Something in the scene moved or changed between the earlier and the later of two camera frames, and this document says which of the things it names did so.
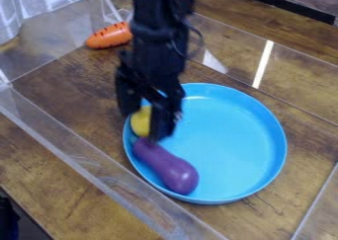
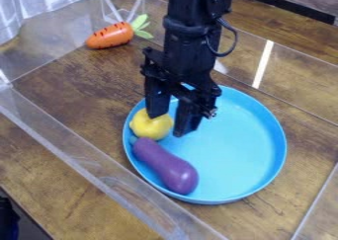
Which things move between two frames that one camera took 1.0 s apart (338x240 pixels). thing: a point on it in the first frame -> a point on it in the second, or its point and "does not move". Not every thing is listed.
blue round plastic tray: x=230 y=135 does not move
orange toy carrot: x=112 y=36 does not move
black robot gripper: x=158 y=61 -> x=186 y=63
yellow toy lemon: x=141 y=120 does not move
